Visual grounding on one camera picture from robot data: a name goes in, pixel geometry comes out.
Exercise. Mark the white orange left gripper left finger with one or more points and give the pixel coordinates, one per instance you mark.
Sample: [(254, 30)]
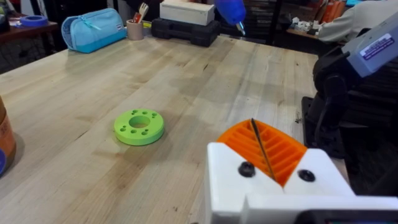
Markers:
[(227, 180)]

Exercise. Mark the white orange left gripper right finger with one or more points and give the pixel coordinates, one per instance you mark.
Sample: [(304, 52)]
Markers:
[(314, 183)]

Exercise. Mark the blue electric screwdriver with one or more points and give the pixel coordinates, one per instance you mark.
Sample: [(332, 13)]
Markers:
[(230, 11)]

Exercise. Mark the green disc with holes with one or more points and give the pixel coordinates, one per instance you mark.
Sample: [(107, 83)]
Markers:
[(139, 127)]

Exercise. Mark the black plastic case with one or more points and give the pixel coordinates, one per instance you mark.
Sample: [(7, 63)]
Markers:
[(186, 32)]

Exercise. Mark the dark drawer cabinet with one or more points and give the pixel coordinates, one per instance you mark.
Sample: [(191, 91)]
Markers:
[(259, 18)]

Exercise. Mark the person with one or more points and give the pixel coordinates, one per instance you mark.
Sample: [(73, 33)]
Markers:
[(351, 21)]

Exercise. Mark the white box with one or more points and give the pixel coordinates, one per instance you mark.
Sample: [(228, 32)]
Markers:
[(186, 12)]

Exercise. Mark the beige cup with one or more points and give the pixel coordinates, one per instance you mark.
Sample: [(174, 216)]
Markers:
[(134, 31)]

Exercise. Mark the wooden fork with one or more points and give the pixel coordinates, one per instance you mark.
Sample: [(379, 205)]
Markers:
[(143, 9)]

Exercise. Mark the blue soft zip bag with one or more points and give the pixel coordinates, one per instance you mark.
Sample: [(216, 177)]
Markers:
[(93, 31)]

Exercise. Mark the orange toy tub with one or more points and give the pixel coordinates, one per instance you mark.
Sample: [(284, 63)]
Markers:
[(5, 137)]

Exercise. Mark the blue tape roll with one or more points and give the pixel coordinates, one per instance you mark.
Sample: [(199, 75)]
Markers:
[(33, 21)]

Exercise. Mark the brown side table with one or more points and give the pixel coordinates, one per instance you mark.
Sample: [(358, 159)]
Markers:
[(18, 32)]

